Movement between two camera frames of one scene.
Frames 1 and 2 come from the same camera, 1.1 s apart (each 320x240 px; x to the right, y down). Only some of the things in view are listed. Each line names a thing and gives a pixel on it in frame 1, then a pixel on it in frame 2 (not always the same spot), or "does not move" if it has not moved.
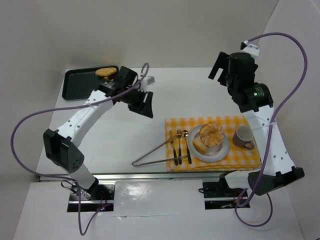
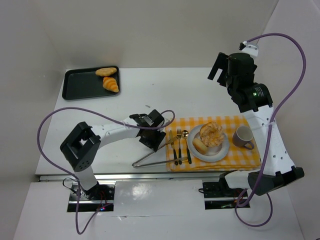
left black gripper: [136, 101] -> [154, 136]
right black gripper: [222, 71] does not move
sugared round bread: [211, 133] does not move
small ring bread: [199, 146] does not move
